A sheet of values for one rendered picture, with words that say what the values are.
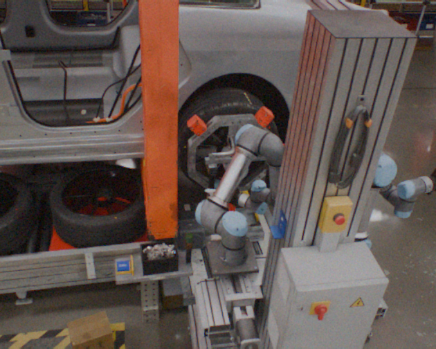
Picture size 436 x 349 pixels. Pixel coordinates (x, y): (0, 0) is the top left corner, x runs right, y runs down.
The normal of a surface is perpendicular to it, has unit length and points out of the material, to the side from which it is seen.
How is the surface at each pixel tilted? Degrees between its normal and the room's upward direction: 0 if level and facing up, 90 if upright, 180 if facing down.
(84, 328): 0
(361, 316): 92
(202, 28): 81
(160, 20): 90
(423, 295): 0
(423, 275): 0
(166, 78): 90
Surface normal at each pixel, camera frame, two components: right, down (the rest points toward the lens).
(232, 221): 0.16, -0.75
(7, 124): 0.20, 0.60
